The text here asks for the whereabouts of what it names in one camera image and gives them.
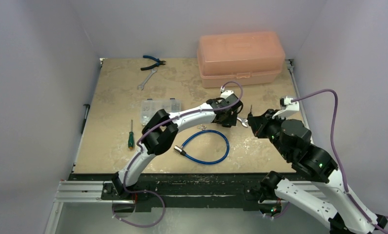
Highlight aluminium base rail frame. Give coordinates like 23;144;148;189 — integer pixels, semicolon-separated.
45;58;349;234

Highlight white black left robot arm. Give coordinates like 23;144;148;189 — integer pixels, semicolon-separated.
112;91;244;199

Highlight large chrome open-end wrench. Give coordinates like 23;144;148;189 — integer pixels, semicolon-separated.
237;117;248;128

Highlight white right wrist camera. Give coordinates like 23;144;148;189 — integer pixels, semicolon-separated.
272;96;300;119

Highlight pink plastic toolbox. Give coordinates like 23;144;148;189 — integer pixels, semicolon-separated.
197;31;286;88

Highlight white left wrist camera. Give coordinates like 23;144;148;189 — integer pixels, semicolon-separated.
220;90;234;99

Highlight green handled screwdriver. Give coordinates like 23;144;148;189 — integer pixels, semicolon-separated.
127;120;135;150

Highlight clear plastic screw organizer box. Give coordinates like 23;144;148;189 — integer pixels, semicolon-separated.
140;98;182;126

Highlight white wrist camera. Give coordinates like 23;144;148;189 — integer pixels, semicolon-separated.
220;90;234;99
272;96;300;119

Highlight black hammer beside table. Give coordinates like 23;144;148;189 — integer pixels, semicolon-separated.
81;104;90;134

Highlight blue black handled pliers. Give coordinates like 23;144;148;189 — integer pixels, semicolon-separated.
140;55;166;71

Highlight blue cable lock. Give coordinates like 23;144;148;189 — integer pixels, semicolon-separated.
173;130;230;166

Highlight small silver open-end wrench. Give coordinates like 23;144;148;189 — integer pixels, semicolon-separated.
137;68;157;90

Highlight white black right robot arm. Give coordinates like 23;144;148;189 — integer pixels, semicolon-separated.
247;109;388;234

